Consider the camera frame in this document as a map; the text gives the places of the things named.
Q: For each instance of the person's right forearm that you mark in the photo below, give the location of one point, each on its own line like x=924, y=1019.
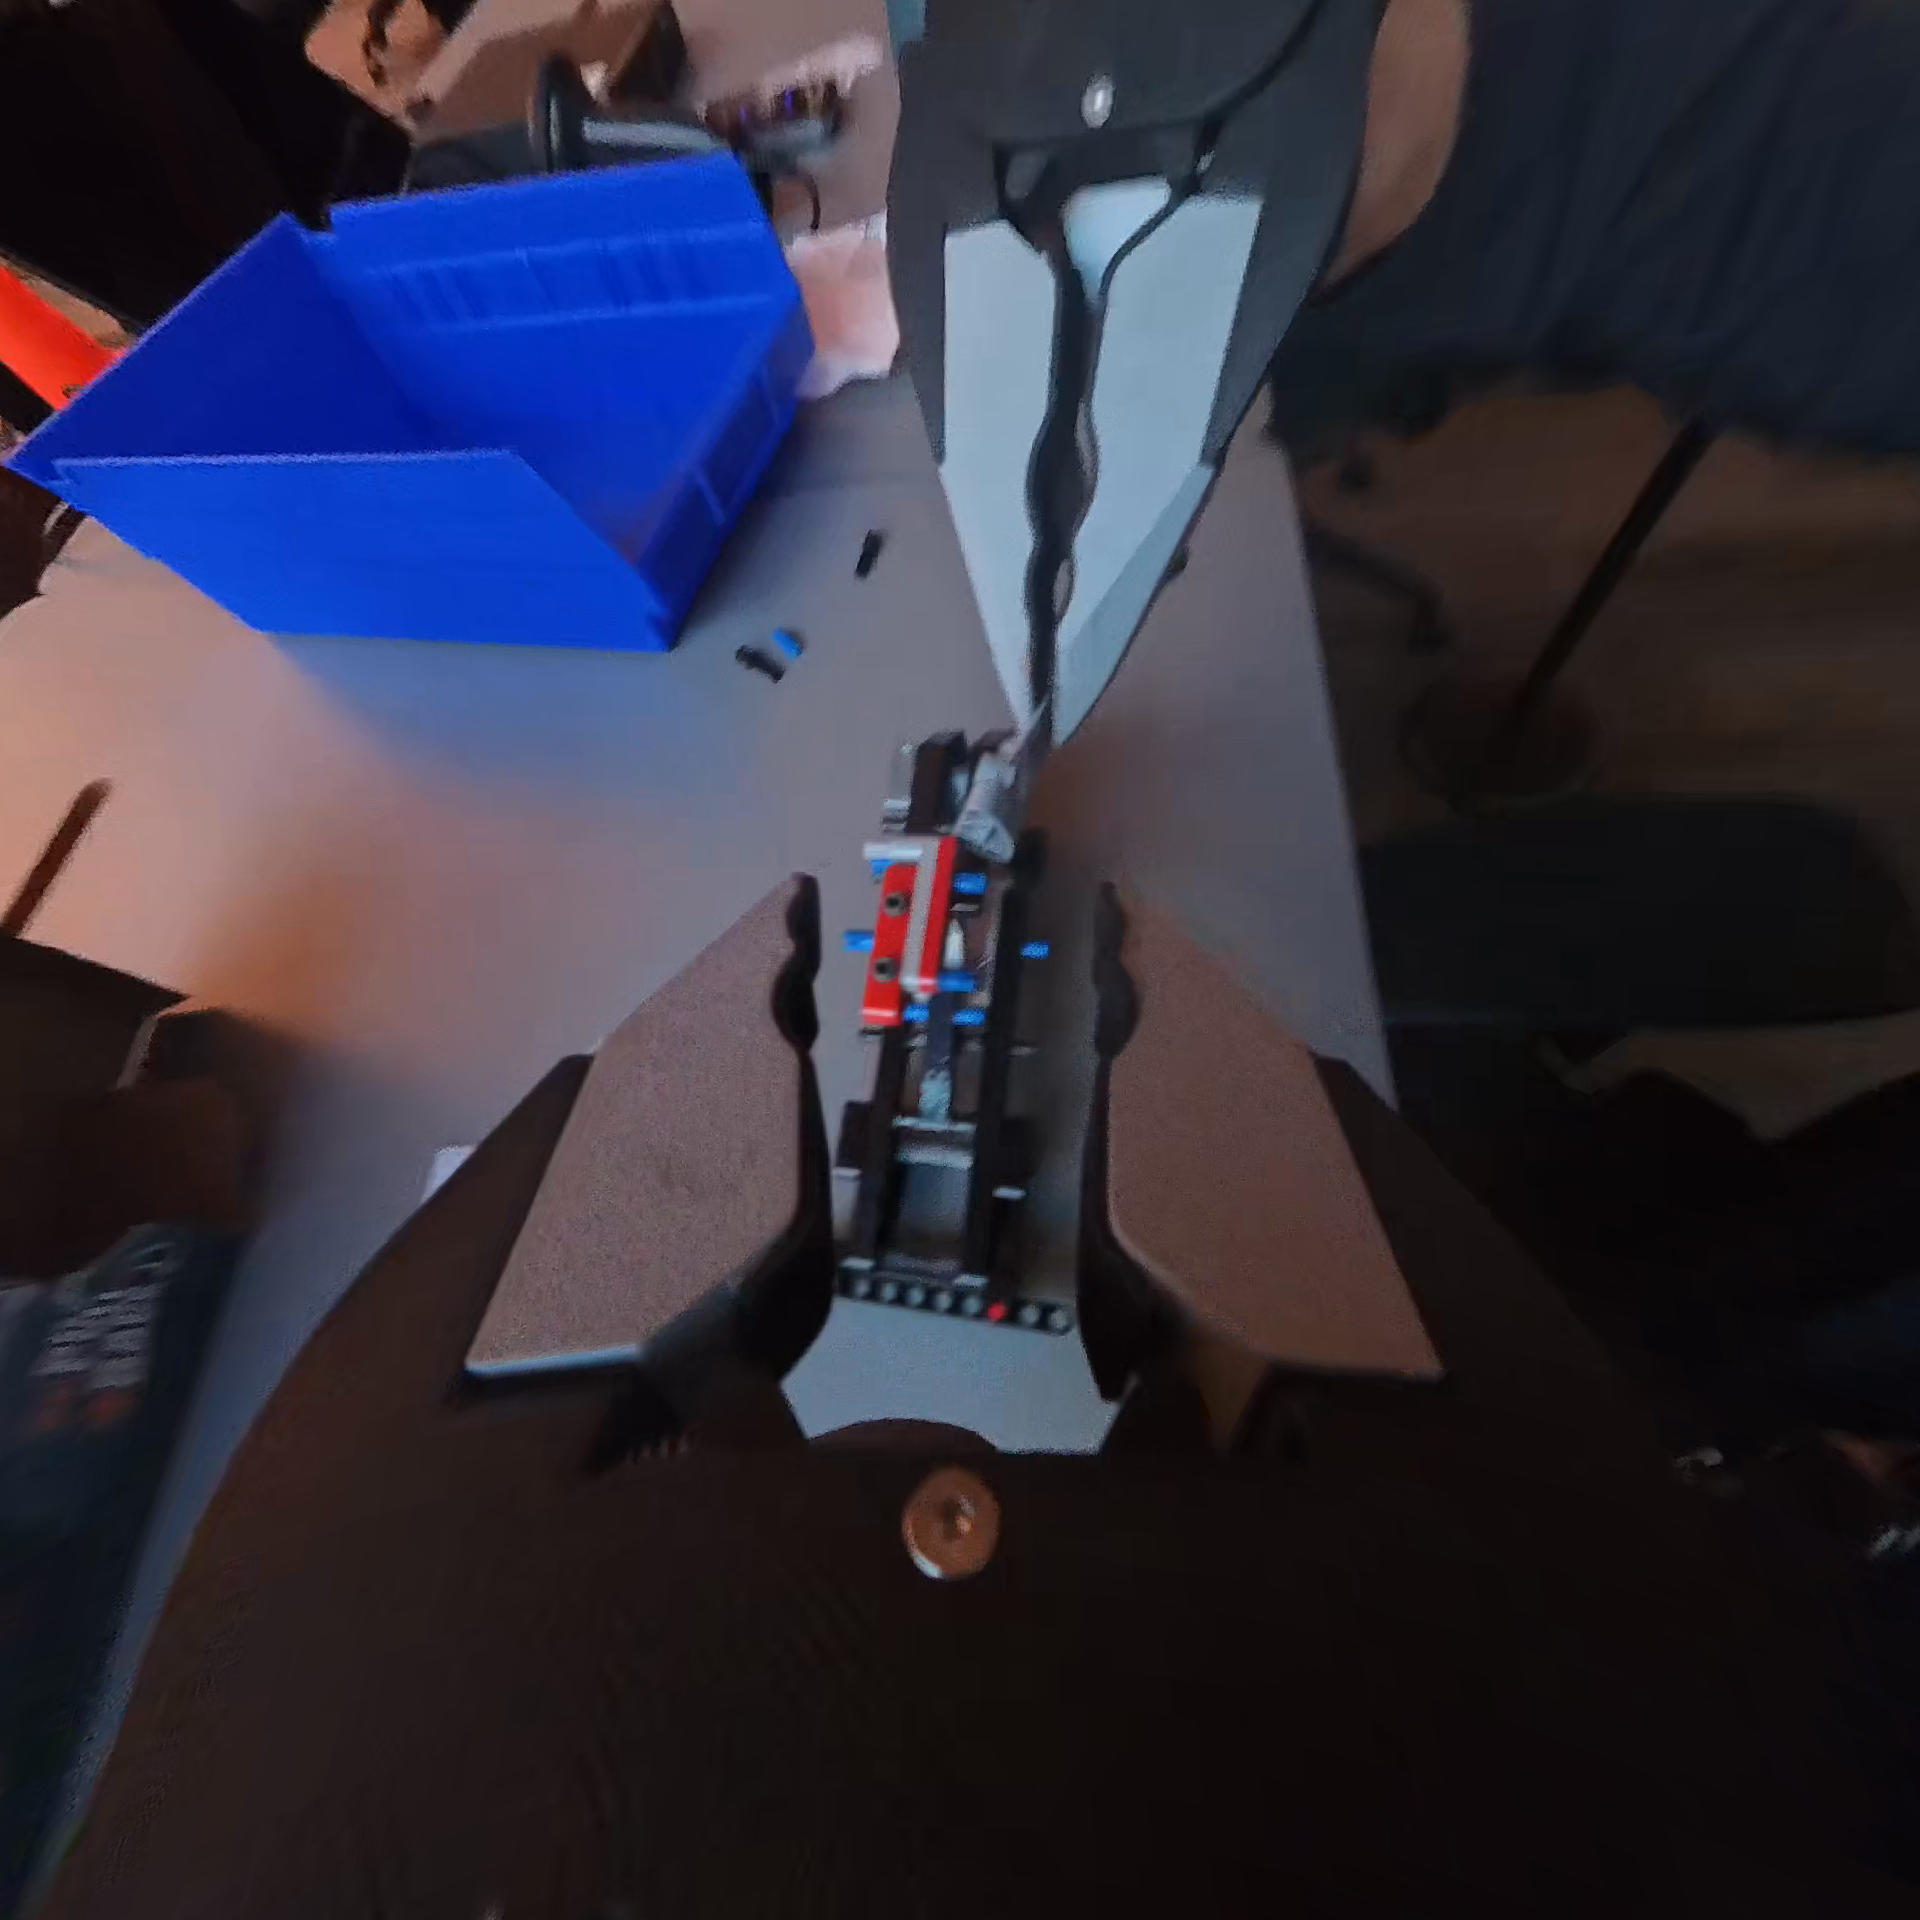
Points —
x=1417, y=136

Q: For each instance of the dark seat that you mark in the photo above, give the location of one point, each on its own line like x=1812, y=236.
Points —
x=1651, y=930

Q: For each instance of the black and red lego assembly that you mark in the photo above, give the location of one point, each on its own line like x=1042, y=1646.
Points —
x=916, y=930

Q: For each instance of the small black lego pin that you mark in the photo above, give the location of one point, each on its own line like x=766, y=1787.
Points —
x=868, y=551
x=757, y=662

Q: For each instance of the dark printed lego box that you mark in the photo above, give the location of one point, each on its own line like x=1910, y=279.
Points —
x=89, y=1349

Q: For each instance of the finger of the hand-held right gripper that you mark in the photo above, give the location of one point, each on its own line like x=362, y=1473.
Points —
x=1171, y=377
x=989, y=420

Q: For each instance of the black floor stand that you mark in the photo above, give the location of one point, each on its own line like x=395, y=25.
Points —
x=1606, y=569

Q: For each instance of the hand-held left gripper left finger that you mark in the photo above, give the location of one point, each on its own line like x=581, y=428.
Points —
x=645, y=1202

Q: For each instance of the white instruction booklet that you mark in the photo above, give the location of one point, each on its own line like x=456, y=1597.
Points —
x=453, y=1173

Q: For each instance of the small grey lego piece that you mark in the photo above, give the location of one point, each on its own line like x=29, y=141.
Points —
x=989, y=801

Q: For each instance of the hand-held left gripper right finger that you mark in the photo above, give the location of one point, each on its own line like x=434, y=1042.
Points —
x=1246, y=1202

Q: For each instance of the blue plastic bin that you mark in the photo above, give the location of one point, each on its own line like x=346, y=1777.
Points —
x=449, y=525

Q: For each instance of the orange-red object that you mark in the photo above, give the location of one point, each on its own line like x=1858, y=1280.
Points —
x=45, y=338

